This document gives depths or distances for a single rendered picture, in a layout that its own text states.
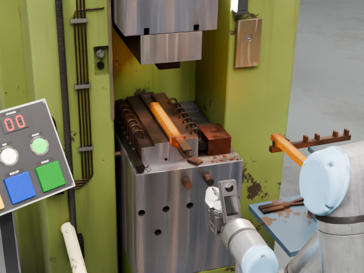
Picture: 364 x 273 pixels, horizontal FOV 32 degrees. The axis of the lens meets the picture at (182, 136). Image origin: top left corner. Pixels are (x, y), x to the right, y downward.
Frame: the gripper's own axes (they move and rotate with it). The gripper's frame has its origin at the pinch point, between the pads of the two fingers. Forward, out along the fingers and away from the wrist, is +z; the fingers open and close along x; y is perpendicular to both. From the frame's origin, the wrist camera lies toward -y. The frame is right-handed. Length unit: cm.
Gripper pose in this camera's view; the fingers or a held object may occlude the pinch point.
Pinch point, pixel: (211, 187)
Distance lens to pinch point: 183.6
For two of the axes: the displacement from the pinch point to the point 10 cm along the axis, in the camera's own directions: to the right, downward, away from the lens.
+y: -0.2, 9.0, 4.4
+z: -3.0, -4.3, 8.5
